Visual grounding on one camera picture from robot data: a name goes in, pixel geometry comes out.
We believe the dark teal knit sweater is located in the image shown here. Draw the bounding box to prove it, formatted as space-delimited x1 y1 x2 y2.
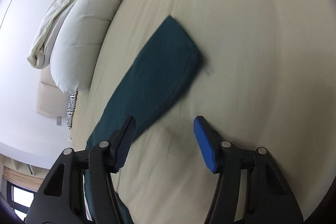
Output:
84 16 202 223

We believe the zebra print pillow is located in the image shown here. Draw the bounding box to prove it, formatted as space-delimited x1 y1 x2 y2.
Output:
66 92 78 130

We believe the cream padded headboard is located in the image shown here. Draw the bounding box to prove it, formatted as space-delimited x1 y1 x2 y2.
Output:
37 66 70 118

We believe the beige roman blind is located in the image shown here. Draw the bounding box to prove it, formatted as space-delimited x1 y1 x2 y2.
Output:
3 166 43 192

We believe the white folded duvet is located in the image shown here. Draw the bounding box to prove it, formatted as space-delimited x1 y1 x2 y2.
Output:
50 0 122 93

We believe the black framed window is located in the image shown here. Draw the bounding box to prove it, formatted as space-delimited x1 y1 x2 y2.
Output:
6 181 36 221

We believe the cream crumpled sheet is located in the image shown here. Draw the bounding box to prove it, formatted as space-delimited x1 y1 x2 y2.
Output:
27 0 77 69

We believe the beige bed sheet mattress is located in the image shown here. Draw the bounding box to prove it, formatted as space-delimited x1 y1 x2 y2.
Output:
71 0 335 223

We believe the wall power socket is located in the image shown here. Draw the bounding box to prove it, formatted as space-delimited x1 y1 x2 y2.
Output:
56 117 62 126

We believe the white wall shelf unit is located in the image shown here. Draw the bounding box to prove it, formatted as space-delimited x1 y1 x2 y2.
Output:
9 159 35 176

